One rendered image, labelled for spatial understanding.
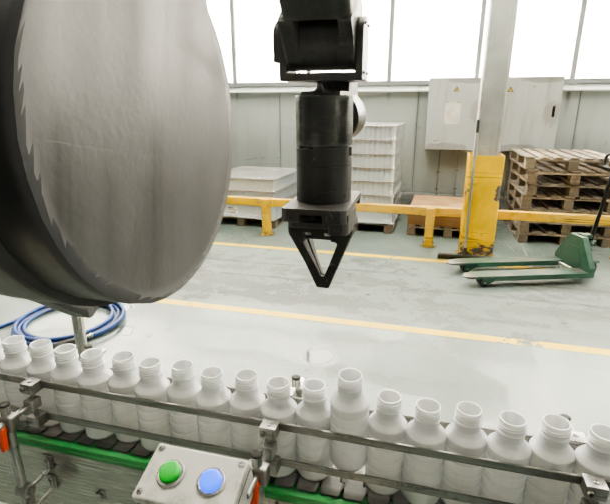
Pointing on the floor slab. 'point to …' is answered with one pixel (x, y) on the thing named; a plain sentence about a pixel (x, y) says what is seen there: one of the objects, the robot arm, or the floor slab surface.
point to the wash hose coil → (60, 336)
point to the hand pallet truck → (576, 250)
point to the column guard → (481, 204)
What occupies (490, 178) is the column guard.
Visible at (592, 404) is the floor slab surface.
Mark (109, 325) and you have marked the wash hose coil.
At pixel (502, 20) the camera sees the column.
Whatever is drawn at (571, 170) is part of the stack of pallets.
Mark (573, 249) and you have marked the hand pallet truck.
